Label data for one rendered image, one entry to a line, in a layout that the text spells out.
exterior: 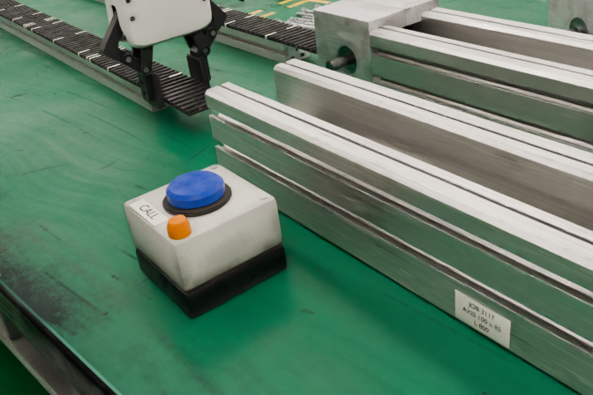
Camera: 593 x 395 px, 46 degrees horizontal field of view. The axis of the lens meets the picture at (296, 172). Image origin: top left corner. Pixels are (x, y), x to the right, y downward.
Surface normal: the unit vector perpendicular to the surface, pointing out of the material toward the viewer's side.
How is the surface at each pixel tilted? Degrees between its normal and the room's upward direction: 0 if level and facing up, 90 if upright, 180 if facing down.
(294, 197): 90
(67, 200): 0
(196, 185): 3
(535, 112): 90
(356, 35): 90
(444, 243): 90
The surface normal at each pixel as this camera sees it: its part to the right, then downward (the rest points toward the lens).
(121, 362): -0.12, -0.88
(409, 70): -0.79, 0.36
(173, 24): 0.62, 0.43
